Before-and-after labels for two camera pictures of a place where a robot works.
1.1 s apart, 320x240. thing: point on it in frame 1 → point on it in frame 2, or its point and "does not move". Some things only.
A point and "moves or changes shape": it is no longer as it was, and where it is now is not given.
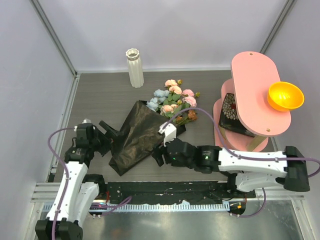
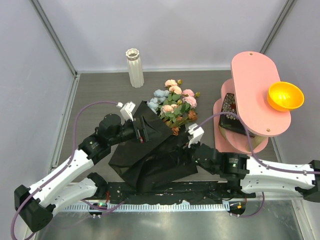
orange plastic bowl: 284,96 does not move
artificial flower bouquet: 174,103 does not move
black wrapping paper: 138,137 moves or changes shape
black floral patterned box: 229,118 does not move
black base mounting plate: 173,192 does not move
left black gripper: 108,142 → 140,135
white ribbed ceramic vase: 136,75 does not move
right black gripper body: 171,158 → 212,171
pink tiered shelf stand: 252,74 does not move
